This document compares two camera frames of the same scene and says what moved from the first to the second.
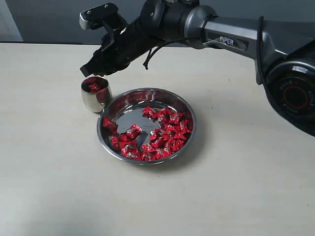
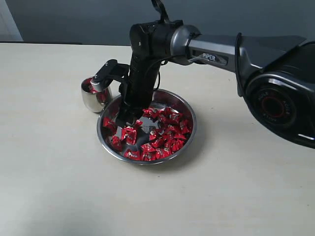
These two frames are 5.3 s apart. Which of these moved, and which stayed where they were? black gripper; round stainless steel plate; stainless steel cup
Moved: black gripper
Stayed: round stainless steel plate; stainless steel cup
